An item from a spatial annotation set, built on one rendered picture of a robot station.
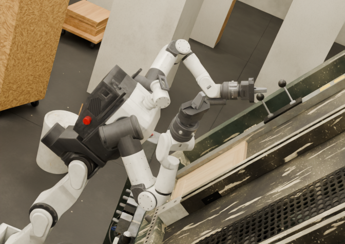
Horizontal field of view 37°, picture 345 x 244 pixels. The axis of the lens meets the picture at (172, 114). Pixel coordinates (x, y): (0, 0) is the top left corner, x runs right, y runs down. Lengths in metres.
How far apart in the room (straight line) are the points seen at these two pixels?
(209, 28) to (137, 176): 5.40
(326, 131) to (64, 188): 1.17
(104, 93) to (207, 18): 5.21
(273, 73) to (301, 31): 0.57
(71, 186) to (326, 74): 1.31
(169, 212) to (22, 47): 2.15
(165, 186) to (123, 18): 2.88
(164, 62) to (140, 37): 2.21
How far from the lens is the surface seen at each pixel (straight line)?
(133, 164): 2.00
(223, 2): 7.17
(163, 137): 1.88
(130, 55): 4.74
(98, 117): 2.14
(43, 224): 2.58
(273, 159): 2.11
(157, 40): 4.62
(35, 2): 3.94
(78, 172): 2.36
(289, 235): 1.61
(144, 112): 2.14
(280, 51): 5.98
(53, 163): 3.83
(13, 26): 3.92
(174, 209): 2.29
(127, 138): 1.99
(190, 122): 1.79
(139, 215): 2.58
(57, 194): 2.51
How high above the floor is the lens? 2.34
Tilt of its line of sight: 27 degrees down
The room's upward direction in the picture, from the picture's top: 22 degrees clockwise
